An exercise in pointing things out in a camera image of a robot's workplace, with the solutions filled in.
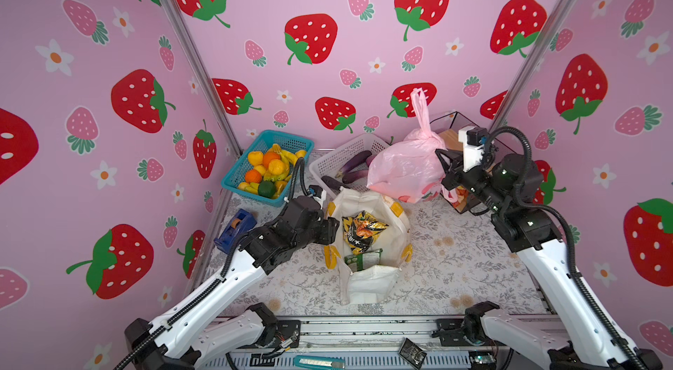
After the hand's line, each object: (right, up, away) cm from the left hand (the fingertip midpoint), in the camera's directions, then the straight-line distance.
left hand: (333, 221), depth 73 cm
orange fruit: (-29, +21, +34) cm, 49 cm away
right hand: (+26, +20, -10) cm, 34 cm away
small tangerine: (-35, +13, +34) cm, 50 cm away
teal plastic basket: (-31, +30, +42) cm, 60 cm away
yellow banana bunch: (-22, +20, +40) cm, 50 cm away
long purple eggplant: (+6, +19, +38) cm, 43 cm away
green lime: (-28, +8, +28) cm, 40 cm away
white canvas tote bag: (+12, -17, -2) cm, 21 cm away
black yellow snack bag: (+8, -5, +10) cm, 14 cm away
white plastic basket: (-3, +18, +35) cm, 40 cm away
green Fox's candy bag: (+9, -15, +11) cm, 21 cm away
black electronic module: (+22, -35, -4) cm, 41 cm away
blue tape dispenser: (-34, -4, +17) cm, 38 cm away
